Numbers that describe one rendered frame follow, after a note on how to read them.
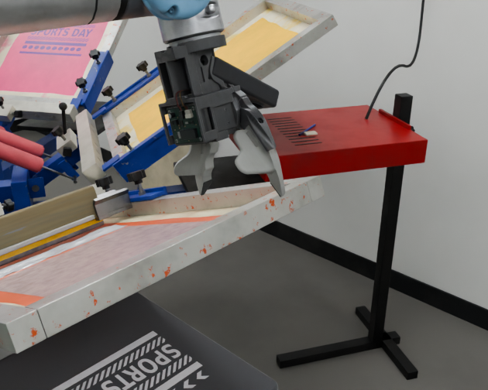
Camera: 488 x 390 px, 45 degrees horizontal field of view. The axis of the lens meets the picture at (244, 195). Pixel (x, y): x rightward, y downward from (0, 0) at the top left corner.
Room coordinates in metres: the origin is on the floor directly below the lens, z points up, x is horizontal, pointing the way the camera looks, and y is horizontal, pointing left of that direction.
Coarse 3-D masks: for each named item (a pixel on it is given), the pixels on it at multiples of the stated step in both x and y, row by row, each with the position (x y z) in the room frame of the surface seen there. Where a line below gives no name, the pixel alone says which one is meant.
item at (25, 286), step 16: (32, 256) 1.10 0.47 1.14; (64, 256) 1.00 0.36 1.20; (80, 256) 0.96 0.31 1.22; (96, 256) 0.92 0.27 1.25; (112, 256) 0.89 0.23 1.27; (128, 256) 0.85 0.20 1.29; (16, 272) 0.97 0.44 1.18; (32, 272) 0.93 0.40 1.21; (48, 272) 0.89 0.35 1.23; (64, 272) 0.86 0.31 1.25; (80, 272) 0.83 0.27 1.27; (96, 272) 0.80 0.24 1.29; (0, 288) 0.87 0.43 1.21; (16, 288) 0.84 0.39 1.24; (32, 288) 0.81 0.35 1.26; (48, 288) 0.78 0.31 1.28
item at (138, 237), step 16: (112, 224) 1.24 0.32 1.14; (128, 224) 1.18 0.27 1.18; (144, 224) 1.12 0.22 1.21; (160, 224) 1.07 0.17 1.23; (176, 224) 1.02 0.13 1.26; (192, 224) 0.98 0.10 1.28; (96, 240) 1.09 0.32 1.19; (112, 240) 1.04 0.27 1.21; (128, 240) 1.00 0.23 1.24; (144, 240) 0.96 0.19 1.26; (160, 240) 0.92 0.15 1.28
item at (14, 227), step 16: (80, 192) 1.23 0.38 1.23; (32, 208) 1.15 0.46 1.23; (48, 208) 1.17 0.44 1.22; (64, 208) 1.19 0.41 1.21; (80, 208) 1.21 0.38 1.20; (0, 224) 1.09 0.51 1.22; (16, 224) 1.11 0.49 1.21; (32, 224) 1.13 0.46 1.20; (48, 224) 1.15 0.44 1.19; (64, 224) 1.17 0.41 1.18; (0, 240) 1.07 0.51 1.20; (16, 240) 1.09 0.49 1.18
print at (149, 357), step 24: (144, 336) 1.07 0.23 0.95; (120, 360) 0.99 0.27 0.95; (144, 360) 0.99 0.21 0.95; (168, 360) 0.99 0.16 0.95; (192, 360) 0.99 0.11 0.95; (72, 384) 0.91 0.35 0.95; (96, 384) 0.91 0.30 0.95; (120, 384) 0.91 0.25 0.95; (144, 384) 0.91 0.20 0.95; (168, 384) 0.91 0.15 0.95; (192, 384) 0.91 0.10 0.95
